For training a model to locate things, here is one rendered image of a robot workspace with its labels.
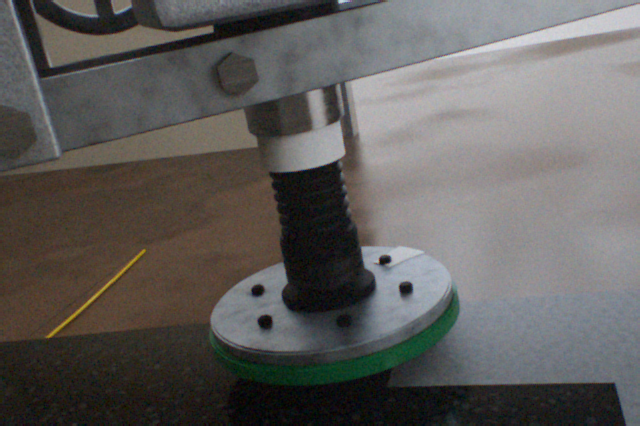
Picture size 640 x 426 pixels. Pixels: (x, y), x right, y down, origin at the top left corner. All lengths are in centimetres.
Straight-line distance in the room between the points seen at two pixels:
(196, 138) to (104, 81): 551
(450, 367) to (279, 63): 28
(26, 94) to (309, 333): 27
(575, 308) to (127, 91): 42
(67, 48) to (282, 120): 586
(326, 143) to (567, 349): 25
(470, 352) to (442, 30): 26
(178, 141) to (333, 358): 558
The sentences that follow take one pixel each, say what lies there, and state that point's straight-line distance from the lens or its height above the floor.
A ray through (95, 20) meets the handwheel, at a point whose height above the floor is 114.
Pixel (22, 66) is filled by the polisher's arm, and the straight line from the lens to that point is 51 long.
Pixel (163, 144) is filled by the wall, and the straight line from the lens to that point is 618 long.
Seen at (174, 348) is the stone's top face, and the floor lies 82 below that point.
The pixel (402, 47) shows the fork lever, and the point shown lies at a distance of 57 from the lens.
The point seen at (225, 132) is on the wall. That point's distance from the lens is 592.
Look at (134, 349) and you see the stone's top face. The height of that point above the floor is 82.
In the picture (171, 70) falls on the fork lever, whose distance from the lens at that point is 53.
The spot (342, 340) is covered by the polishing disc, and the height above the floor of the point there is 88.
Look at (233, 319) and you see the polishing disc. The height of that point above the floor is 88.
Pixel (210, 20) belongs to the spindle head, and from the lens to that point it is 49.
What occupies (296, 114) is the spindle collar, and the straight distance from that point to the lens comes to 57.
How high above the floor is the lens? 114
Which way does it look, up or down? 17 degrees down
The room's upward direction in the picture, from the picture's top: 11 degrees counter-clockwise
